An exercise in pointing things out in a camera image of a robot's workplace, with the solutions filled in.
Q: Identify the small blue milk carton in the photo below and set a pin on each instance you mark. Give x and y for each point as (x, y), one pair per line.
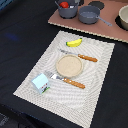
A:
(41, 83)

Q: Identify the yellow toy banana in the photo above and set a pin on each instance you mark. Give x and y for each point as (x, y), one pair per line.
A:
(74, 43)

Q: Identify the red toy tomato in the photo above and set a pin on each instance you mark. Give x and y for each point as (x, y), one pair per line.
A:
(64, 4)

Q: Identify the beige bowl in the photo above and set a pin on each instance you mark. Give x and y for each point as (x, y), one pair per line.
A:
(123, 14)

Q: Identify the dark grey saucepan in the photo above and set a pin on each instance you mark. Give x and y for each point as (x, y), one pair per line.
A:
(90, 15)

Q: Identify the grey two-handled pot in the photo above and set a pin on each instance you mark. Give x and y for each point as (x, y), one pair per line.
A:
(69, 12)

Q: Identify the pink toy stove board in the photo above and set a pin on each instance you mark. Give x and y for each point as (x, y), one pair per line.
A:
(108, 13)

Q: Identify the wooden handled toy knife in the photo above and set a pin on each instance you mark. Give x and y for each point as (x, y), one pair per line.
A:
(80, 56)

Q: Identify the round wooden plate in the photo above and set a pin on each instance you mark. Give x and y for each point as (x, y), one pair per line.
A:
(69, 66)

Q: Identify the beige woven placemat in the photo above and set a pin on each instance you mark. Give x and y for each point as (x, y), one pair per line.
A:
(70, 102)

